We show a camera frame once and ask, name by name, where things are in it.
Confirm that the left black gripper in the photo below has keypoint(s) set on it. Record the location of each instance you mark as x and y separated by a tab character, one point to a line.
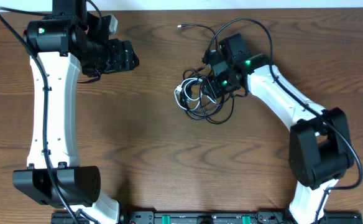
119	55

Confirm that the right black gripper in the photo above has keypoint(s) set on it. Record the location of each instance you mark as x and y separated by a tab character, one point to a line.
212	90

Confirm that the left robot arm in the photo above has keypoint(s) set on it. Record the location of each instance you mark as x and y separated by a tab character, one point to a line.
62	45

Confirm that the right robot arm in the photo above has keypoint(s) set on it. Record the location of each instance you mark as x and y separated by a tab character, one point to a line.
320	150

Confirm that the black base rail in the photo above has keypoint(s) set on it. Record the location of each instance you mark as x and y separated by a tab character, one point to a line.
263	216

